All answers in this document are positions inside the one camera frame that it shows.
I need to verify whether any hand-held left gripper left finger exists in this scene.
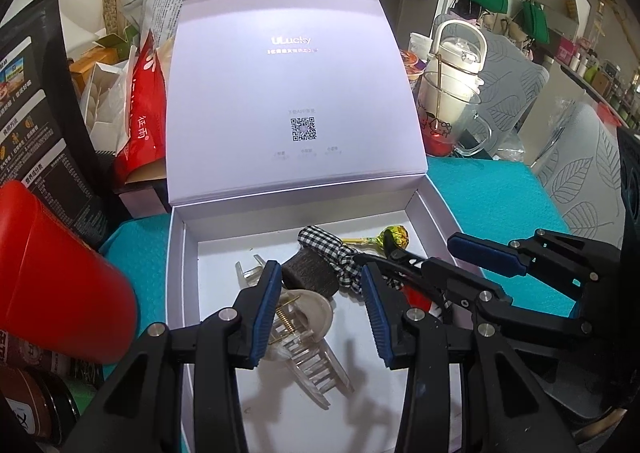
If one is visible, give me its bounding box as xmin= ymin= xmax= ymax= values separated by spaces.
xmin=62 ymin=260 xmax=283 ymax=453

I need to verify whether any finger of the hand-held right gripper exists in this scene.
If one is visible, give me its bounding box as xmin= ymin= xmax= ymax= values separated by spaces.
xmin=447 ymin=229 xmax=621 ymax=324
xmin=425 ymin=258 xmax=593 ymax=340

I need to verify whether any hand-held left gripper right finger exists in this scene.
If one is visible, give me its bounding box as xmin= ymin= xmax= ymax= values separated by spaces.
xmin=360 ymin=264 xmax=583 ymax=453

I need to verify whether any red and black small clip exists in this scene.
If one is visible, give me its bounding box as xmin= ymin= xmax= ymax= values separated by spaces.
xmin=352 ymin=253 xmax=451 ymax=316

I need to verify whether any beige hair claw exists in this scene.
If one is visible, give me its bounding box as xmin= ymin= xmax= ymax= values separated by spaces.
xmin=265 ymin=288 xmax=333 ymax=364

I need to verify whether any clear plastic hair claw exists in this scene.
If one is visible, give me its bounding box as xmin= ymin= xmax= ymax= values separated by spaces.
xmin=235 ymin=253 xmax=356 ymax=409

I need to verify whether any white gift box with lid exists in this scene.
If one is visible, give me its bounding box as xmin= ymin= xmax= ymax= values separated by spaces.
xmin=164 ymin=0 xmax=481 ymax=453

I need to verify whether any teal padded mat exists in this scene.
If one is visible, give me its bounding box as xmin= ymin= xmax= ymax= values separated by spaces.
xmin=97 ymin=156 xmax=583 ymax=319

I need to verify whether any dark brown hair clip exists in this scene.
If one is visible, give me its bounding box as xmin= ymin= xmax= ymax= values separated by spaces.
xmin=281 ymin=248 xmax=338 ymax=298

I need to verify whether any yellow wrapped lollipop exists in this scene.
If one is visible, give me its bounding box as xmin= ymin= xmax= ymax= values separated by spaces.
xmin=340 ymin=227 xmax=412 ymax=254

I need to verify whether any black white checked bow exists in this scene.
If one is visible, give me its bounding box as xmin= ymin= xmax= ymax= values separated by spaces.
xmin=297 ymin=224 xmax=401 ymax=294

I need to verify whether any grey leaf patterned chair cover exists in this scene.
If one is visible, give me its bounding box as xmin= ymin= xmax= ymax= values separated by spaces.
xmin=465 ymin=23 xmax=550 ymax=134
xmin=530 ymin=100 xmax=626 ymax=254

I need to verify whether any glass mug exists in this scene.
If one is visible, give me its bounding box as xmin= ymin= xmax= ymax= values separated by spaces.
xmin=417 ymin=66 xmax=493 ymax=159

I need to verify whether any beige board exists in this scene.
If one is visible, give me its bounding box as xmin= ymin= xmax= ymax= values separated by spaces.
xmin=517 ymin=66 xmax=586 ymax=169

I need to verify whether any thin metal straw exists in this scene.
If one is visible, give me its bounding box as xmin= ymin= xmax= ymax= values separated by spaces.
xmin=432 ymin=54 xmax=446 ymax=131

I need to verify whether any purple instant noodle bucket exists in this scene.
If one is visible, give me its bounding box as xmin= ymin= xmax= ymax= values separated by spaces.
xmin=400 ymin=49 xmax=432 ymax=95

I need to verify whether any row of small bottles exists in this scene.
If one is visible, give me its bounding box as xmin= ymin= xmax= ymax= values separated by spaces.
xmin=570 ymin=50 xmax=640 ymax=126

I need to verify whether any red plastic container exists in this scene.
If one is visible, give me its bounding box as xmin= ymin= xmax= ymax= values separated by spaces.
xmin=0 ymin=180 xmax=141 ymax=366

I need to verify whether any beige handbag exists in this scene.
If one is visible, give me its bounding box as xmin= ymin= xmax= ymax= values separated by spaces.
xmin=480 ymin=13 xmax=523 ymax=41

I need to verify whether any small green tote bag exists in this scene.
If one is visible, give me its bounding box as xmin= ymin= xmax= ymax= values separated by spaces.
xmin=520 ymin=0 xmax=550 ymax=45

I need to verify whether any red snack packet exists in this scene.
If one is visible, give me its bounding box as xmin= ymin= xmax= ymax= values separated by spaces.
xmin=112 ymin=30 xmax=168 ymax=186

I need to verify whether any dark brown round jar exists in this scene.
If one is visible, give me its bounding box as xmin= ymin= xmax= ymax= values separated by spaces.
xmin=0 ymin=365 xmax=81 ymax=449

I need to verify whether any orange cardboard box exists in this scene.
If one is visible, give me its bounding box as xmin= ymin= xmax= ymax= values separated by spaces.
xmin=69 ymin=47 xmax=126 ymax=89

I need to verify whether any green cardboard box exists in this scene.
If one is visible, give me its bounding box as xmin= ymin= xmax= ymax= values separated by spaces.
xmin=95 ymin=26 xmax=141 ymax=59

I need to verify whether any black printed pouch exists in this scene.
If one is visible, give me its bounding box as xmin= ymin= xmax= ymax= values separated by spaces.
xmin=0 ymin=0 xmax=108 ymax=254

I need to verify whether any white handled water bottle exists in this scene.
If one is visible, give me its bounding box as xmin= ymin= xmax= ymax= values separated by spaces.
xmin=429 ymin=19 xmax=487 ymax=134

